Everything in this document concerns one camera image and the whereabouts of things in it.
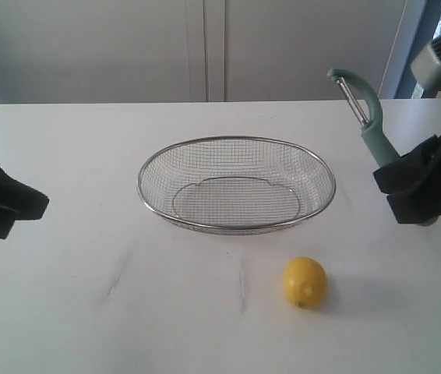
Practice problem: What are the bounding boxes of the white cabinet doors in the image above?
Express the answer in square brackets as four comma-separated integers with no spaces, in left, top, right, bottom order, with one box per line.
[0,1,407,104]

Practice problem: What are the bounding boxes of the window with dark frame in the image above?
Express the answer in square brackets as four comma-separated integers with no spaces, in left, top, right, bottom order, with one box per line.
[395,1,441,99]

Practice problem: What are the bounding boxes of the yellow lemon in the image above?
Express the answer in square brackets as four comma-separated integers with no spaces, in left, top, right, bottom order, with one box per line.
[282,257,328,309]

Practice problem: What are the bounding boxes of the oval wire mesh basket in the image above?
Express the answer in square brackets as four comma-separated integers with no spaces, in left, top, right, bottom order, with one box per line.
[136,136,337,235]

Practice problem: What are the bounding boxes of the teal handled peeler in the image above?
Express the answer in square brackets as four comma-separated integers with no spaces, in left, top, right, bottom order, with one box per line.
[328,69,438,226]

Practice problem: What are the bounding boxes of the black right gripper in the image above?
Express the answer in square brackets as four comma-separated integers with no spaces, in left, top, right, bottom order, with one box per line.
[373,136,441,224]

